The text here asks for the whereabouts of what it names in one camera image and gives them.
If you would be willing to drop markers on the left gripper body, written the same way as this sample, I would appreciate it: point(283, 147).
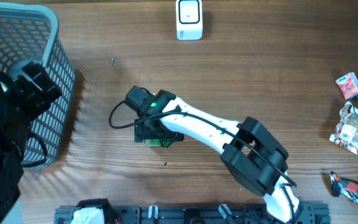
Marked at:
point(30, 101)

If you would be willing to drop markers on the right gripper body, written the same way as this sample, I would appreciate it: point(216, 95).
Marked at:
point(147, 131)

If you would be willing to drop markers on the green lid jar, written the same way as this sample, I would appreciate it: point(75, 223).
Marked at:
point(154, 143)

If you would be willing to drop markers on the red tissue pack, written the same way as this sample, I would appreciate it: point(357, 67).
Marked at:
point(348, 84)

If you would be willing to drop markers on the cookie snack pouch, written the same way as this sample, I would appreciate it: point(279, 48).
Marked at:
point(345, 134)

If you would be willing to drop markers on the hex wrench set packet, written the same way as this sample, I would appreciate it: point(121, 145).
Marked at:
point(344, 186)

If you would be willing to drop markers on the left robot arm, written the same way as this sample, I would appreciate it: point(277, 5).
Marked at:
point(20, 148)

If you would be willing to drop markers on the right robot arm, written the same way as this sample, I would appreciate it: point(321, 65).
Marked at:
point(252, 155)

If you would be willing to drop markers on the white barcode scanner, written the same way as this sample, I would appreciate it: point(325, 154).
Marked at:
point(189, 19)

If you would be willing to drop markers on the grey plastic mesh basket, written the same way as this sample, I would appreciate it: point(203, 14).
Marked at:
point(30, 48)

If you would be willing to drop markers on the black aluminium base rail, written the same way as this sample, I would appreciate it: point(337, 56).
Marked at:
point(197, 214)

